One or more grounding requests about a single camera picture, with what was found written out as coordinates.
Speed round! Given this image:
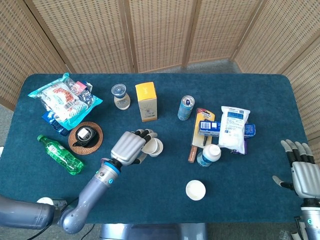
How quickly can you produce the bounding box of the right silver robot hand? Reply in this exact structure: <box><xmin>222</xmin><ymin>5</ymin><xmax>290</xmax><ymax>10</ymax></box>
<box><xmin>272</xmin><ymin>139</ymin><xmax>320</xmax><ymax>200</ymax></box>

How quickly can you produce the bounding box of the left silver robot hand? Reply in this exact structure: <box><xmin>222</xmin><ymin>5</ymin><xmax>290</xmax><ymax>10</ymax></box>
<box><xmin>110</xmin><ymin>128</ymin><xmax>158</xmax><ymax>167</ymax></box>

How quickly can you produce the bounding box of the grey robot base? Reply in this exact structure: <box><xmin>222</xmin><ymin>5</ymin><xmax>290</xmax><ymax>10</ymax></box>
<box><xmin>99</xmin><ymin>223</ymin><xmax>208</xmax><ymax>240</ymax></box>

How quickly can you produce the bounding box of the round woven rattan coaster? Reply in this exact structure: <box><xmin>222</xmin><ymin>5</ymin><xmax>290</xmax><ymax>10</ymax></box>
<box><xmin>68</xmin><ymin>121</ymin><xmax>104</xmax><ymax>156</ymax></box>

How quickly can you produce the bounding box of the yellow and white carton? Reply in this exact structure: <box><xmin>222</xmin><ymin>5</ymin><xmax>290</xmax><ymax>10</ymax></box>
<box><xmin>134</xmin><ymin>81</ymin><xmax>158</xmax><ymax>123</ymax></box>

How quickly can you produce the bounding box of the white cube charger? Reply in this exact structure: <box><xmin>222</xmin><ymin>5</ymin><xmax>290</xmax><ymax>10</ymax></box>
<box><xmin>76</xmin><ymin>127</ymin><xmax>89</xmax><ymax>141</ymax></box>

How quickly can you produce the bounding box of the glass jar with clear lid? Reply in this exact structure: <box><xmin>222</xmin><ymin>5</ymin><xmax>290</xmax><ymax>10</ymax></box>
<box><xmin>110</xmin><ymin>83</ymin><xmax>131</xmax><ymax>111</ymax></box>

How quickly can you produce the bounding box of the green plastic bottle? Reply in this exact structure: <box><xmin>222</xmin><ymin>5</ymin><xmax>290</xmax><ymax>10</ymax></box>
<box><xmin>36</xmin><ymin>134</ymin><xmax>85</xmax><ymax>176</ymax></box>

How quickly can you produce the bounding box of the purple packet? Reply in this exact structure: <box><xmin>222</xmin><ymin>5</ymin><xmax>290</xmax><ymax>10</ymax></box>
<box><xmin>229</xmin><ymin>138</ymin><xmax>249</xmax><ymax>156</ymax></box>

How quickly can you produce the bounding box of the blue drink can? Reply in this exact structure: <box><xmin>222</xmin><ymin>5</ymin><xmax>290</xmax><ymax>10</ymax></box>
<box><xmin>177</xmin><ymin>95</ymin><xmax>196</xmax><ymax>122</ymax></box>

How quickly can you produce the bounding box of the dark packet with pink label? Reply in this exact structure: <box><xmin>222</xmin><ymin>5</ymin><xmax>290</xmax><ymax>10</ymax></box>
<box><xmin>74</xmin><ymin>80</ymin><xmax>99</xmax><ymax>106</ymax></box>

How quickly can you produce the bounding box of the white pill bottle blue label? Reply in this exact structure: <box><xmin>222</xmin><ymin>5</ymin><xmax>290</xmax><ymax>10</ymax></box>
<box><xmin>196</xmin><ymin>143</ymin><xmax>222</xmax><ymax>168</ymax></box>

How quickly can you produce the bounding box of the blue snack packet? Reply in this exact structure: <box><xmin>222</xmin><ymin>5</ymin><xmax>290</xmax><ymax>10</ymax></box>
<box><xmin>41</xmin><ymin>111</ymin><xmax>71</xmax><ymax>137</ymax></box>

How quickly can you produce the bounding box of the teal-edged snack bag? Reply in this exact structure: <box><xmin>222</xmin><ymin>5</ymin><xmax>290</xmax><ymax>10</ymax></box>
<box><xmin>27</xmin><ymin>72</ymin><xmax>103</xmax><ymax>131</ymax></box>

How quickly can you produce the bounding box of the blue box with barcode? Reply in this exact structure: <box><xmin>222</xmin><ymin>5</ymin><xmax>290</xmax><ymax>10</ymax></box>
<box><xmin>198</xmin><ymin>120</ymin><xmax>257</xmax><ymax>139</ymax></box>

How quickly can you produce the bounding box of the yellow carded knife package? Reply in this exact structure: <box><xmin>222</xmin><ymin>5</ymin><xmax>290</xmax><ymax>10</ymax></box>
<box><xmin>187</xmin><ymin>107</ymin><xmax>216</xmax><ymax>164</ymax></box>

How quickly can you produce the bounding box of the white bag with blue label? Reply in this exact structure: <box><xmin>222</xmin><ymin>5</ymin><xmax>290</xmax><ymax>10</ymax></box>
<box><xmin>217</xmin><ymin>105</ymin><xmax>251</xmax><ymax>155</ymax></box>

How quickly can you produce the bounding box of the white-lidded printed can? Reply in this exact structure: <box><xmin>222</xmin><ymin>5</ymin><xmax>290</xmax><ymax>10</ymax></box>
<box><xmin>36</xmin><ymin>196</ymin><xmax>68</xmax><ymax>209</ymax></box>

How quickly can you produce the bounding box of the woven bamboo folding screen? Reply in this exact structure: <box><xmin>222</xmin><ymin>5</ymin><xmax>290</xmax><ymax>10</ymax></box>
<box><xmin>0</xmin><ymin>0</ymin><xmax>320</xmax><ymax>181</ymax></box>

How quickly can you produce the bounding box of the black strap holder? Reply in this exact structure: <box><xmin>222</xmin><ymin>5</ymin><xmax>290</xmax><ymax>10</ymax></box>
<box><xmin>72</xmin><ymin>126</ymin><xmax>99</xmax><ymax>148</ymax></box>

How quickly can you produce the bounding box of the black floor cable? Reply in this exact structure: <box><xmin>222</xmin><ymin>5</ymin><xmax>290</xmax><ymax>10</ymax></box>
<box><xmin>83</xmin><ymin>223</ymin><xmax>96</xmax><ymax>237</ymax></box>

